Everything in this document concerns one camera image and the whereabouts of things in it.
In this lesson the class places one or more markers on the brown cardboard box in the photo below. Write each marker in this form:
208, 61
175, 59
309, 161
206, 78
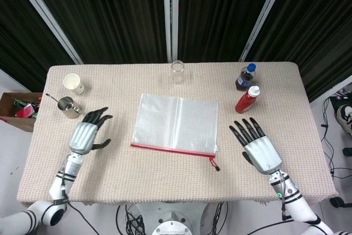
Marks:
16, 122

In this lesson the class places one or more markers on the white paper cup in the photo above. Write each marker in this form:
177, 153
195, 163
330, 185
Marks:
72, 82

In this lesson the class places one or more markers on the black curtain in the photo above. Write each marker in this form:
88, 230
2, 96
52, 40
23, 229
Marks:
110, 12

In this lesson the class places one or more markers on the red sauce bottle white cap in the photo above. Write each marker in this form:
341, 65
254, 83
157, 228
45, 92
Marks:
246, 102

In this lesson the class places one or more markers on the silver aluminium frame post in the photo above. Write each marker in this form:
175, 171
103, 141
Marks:
264, 15
45, 15
170, 12

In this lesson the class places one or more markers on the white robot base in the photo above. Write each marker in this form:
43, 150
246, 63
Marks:
171, 218

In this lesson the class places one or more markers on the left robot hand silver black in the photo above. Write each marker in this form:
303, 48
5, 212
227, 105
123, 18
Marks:
82, 136

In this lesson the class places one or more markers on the black and white sneaker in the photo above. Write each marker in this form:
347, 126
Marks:
345, 119

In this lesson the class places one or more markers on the clear glass jar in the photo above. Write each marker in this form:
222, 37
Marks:
177, 74

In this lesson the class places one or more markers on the beige waffle tablecloth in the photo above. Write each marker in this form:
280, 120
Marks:
137, 177

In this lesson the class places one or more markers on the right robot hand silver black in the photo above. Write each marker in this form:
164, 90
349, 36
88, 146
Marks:
262, 153

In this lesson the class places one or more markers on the stainless steel pitcher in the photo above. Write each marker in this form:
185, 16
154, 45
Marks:
68, 111

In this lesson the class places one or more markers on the clear zipper pouch red zip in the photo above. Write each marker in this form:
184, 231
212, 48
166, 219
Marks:
176, 125

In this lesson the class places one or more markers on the cola bottle blue cap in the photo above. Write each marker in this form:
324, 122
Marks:
244, 81

